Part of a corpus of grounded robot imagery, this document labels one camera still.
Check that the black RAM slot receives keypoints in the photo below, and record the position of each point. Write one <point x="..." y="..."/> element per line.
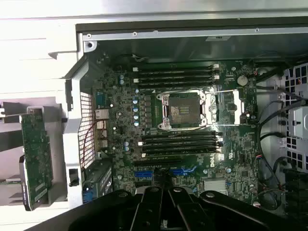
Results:
<point x="180" y="140"/>
<point x="180" y="152"/>
<point x="173" y="71"/>
<point x="180" y="146"/>
<point x="173" y="77"/>
<point x="180" y="134"/>
<point x="173" y="83"/>
<point x="173" y="66"/>

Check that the black open PC case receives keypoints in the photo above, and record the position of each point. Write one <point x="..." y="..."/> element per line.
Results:
<point x="72" y="144"/>

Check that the silver rear port block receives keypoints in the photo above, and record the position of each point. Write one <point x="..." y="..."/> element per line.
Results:
<point x="101" y="115"/>

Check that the green motherboard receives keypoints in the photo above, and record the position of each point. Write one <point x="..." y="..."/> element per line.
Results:
<point x="240" y="149"/>

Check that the perforated metal disk bay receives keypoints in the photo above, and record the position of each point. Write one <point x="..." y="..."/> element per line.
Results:
<point x="297" y="120"/>

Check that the silver chipset heatsink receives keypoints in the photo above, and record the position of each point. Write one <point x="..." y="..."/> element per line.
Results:
<point x="215" y="187"/>

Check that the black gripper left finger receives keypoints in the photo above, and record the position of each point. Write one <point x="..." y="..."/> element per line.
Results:
<point x="146" y="209"/>

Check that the silver coin cell battery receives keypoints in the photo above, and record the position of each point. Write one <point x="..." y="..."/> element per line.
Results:
<point x="242" y="80"/>

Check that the black expansion slot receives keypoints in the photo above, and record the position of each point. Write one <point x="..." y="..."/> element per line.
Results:
<point x="156" y="162"/>

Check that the metal socket cover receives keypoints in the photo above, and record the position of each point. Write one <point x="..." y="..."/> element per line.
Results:
<point x="211" y="108"/>

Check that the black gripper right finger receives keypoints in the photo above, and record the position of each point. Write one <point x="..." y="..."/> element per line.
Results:
<point x="190" y="211"/>

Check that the long blue expansion slot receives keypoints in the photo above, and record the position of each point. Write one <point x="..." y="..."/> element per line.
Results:
<point x="143" y="174"/>

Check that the grey parts rack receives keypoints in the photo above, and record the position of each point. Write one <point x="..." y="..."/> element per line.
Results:
<point x="54" y="115"/>

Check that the CPU socket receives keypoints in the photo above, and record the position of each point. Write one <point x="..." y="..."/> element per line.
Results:
<point x="183" y="110"/>

